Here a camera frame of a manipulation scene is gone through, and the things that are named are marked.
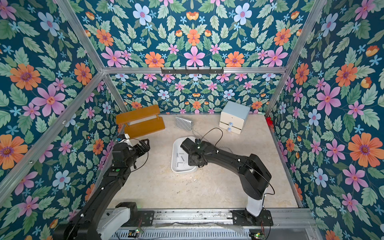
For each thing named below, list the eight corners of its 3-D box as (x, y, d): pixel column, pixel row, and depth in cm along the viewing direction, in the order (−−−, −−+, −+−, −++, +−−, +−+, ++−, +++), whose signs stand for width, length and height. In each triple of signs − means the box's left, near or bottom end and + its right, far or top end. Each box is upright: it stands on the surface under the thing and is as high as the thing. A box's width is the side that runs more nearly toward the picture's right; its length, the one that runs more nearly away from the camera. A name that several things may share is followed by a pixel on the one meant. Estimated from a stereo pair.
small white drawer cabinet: (215, 126, 115) (216, 111, 102) (224, 113, 124) (226, 98, 112) (239, 136, 108) (244, 122, 96) (247, 122, 117) (252, 107, 105)
